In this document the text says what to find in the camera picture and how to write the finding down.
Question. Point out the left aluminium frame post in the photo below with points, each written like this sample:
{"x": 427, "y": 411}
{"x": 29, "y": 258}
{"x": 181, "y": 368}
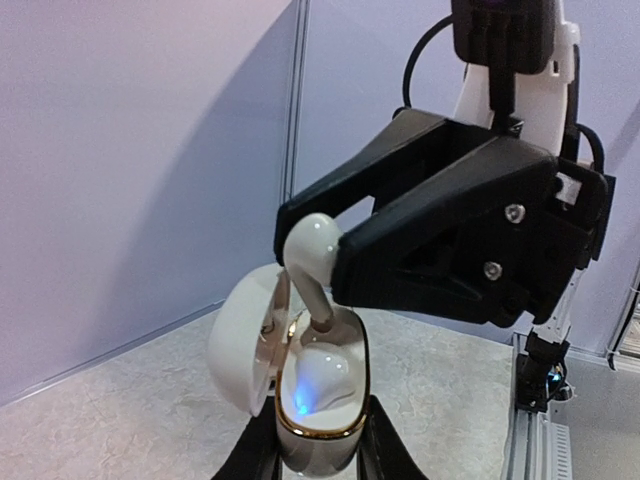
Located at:
{"x": 288, "y": 175}

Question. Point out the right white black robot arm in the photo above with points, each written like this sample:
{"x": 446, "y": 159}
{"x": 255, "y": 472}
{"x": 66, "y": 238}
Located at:
{"x": 541, "y": 117}

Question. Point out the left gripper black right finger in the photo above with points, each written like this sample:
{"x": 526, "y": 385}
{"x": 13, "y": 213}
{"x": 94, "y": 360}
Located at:
{"x": 381, "y": 453}

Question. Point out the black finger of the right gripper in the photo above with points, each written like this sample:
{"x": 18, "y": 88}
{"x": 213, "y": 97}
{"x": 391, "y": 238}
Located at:
{"x": 413, "y": 139}

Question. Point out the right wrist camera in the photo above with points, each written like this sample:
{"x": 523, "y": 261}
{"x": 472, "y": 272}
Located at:
{"x": 508, "y": 38}

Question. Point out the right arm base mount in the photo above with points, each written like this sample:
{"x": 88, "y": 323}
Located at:
{"x": 541, "y": 374}

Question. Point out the small white charging case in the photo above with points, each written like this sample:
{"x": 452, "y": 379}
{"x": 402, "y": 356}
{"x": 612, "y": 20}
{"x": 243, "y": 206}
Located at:
{"x": 252, "y": 352}

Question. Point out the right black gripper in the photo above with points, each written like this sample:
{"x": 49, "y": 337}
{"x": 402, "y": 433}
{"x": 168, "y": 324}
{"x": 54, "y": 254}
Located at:
{"x": 486, "y": 239}

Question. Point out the white stem earbud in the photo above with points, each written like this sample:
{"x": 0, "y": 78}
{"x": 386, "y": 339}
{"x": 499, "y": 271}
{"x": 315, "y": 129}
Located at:
{"x": 309, "y": 256}
{"x": 322, "y": 378}

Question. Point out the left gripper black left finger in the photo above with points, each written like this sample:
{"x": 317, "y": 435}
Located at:
{"x": 255, "y": 455}

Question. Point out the aluminium front rail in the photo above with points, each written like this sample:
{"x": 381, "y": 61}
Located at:
{"x": 594, "y": 435}

